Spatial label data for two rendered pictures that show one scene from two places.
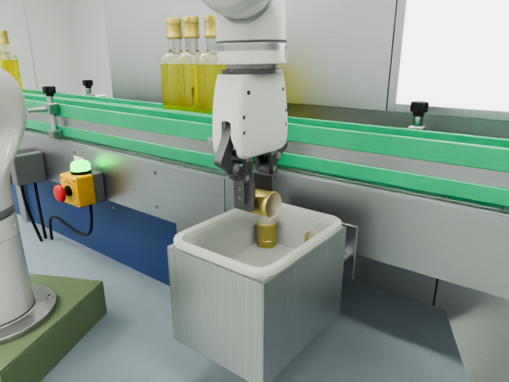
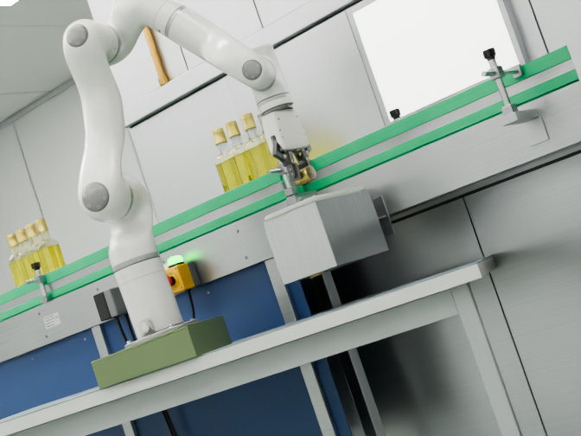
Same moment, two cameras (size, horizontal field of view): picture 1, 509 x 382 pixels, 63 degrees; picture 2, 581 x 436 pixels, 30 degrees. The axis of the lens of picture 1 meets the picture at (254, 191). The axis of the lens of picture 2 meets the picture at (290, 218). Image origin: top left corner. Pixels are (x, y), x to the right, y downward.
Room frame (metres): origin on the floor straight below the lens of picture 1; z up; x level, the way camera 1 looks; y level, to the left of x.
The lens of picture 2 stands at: (-2.03, 0.02, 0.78)
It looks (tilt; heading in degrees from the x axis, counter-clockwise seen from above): 5 degrees up; 1
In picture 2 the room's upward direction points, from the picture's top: 19 degrees counter-clockwise
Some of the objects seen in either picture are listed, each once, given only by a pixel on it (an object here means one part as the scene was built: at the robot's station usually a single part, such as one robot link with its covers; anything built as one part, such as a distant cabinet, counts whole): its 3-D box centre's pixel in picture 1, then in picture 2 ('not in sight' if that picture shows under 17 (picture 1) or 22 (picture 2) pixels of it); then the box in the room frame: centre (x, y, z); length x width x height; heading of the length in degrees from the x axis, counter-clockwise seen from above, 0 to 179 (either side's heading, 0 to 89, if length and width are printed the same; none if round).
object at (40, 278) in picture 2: not in sight; (35, 284); (1.33, 0.89, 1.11); 0.07 x 0.04 x 0.13; 142
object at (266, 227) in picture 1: (266, 233); not in sight; (0.67, -0.02, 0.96); 0.04 x 0.04 x 0.04
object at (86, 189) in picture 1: (82, 188); (180, 278); (0.93, 0.40, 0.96); 0.07 x 0.07 x 0.07; 52
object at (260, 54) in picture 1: (253, 55); (276, 105); (0.53, 0.00, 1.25); 0.09 x 0.08 x 0.03; 141
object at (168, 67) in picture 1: (178, 98); (236, 187); (1.01, 0.18, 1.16); 0.06 x 0.06 x 0.21; 53
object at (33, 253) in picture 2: not in sight; (42, 264); (1.56, 0.91, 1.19); 0.06 x 0.06 x 0.28; 52
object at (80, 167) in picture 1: (80, 166); (175, 260); (0.93, 0.40, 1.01); 0.05 x 0.05 x 0.03
